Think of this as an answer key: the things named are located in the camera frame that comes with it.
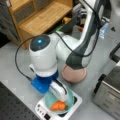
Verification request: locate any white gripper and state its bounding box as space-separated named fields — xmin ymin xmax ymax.
xmin=31 ymin=71 xmax=76 ymax=103

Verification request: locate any teal bowl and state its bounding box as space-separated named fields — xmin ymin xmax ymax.
xmin=45 ymin=89 xmax=74 ymax=114

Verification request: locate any orange toy carrot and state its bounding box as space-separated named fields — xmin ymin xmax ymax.
xmin=51 ymin=102 xmax=66 ymax=111

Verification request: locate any pink pan with white handle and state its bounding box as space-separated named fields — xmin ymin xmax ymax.
xmin=62 ymin=65 xmax=87 ymax=83

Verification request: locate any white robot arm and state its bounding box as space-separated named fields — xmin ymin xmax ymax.
xmin=29 ymin=0 xmax=106 ymax=101

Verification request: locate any silver toaster oven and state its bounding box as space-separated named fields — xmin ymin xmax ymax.
xmin=93 ymin=43 xmax=120 ymax=120

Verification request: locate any wooden cutting board box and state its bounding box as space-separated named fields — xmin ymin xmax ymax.
xmin=6 ymin=0 xmax=73 ymax=45

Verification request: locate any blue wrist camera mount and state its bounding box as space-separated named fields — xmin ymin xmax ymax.
xmin=31 ymin=76 xmax=54 ymax=94

